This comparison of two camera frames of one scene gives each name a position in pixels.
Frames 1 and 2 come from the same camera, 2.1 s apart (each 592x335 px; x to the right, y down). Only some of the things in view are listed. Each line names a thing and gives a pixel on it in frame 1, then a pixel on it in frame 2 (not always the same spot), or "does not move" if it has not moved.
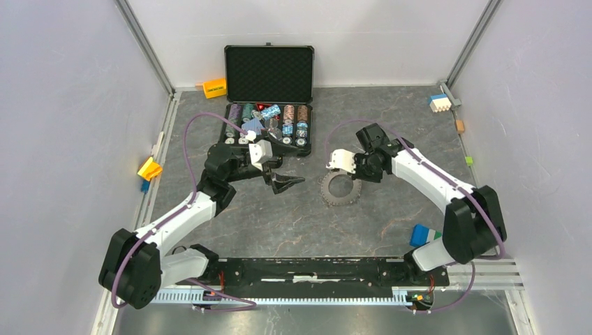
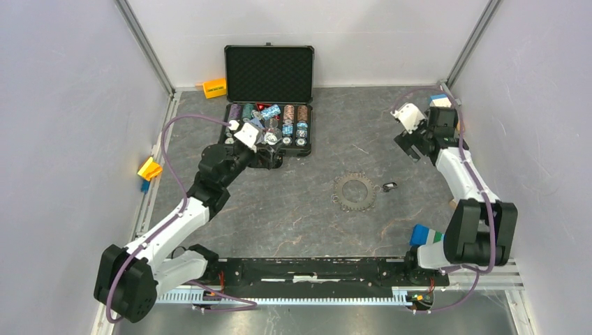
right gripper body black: [365, 169] -> [405, 140]
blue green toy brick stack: [421, 235] does not move
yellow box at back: [215, 88] does not move
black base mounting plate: [295, 273] does not move
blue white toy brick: [439, 102] does not move
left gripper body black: [268, 173] -> [258, 159]
